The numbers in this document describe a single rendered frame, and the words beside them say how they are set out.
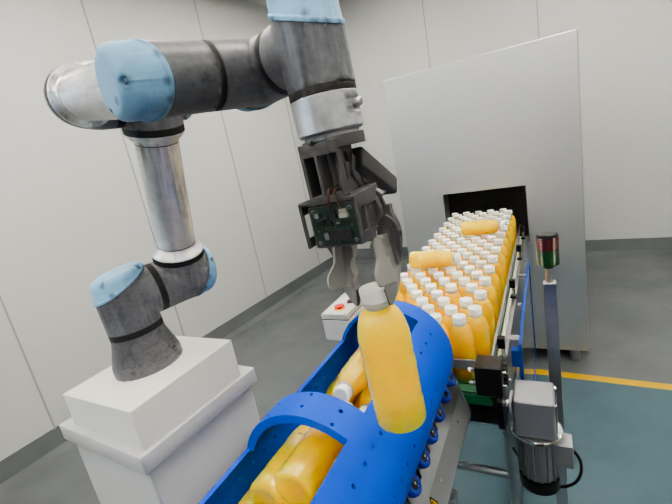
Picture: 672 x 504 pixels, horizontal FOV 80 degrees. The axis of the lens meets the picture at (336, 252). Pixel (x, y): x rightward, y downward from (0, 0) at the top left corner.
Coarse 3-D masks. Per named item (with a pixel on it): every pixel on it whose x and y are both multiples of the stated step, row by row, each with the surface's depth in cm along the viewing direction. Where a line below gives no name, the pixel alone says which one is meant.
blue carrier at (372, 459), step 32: (352, 320) 104; (416, 320) 96; (352, 352) 113; (416, 352) 86; (448, 352) 97; (320, 384) 97; (288, 416) 66; (320, 416) 64; (352, 416) 65; (256, 448) 73; (352, 448) 60; (384, 448) 64; (416, 448) 72; (224, 480) 67; (352, 480) 57; (384, 480) 61
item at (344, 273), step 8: (336, 248) 49; (344, 248) 50; (352, 248) 50; (336, 256) 49; (344, 256) 51; (352, 256) 50; (336, 264) 49; (344, 264) 51; (352, 264) 51; (336, 272) 49; (344, 272) 51; (352, 272) 51; (328, 280) 48; (336, 280) 49; (344, 280) 51; (352, 280) 51; (336, 288) 49; (344, 288) 52; (352, 288) 52; (352, 296) 52
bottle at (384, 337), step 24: (360, 312) 53; (384, 312) 50; (360, 336) 52; (384, 336) 50; (408, 336) 51; (384, 360) 50; (408, 360) 51; (384, 384) 51; (408, 384) 52; (384, 408) 53; (408, 408) 52; (408, 432) 53
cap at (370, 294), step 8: (360, 288) 52; (368, 288) 51; (376, 288) 51; (384, 288) 50; (360, 296) 51; (368, 296) 50; (376, 296) 50; (384, 296) 50; (368, 304) 51; (376, 304) 50
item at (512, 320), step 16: (512, 304) 164; (512, 320) 151; (512, 368) 142; (512, 384) 139; (496, 400) 113; (480, 416) 133; (496, 416) 132; (464, 464) 164; (480, 464) 162; (512, 464) 152; (512, 480) 154; (512, 496) 157
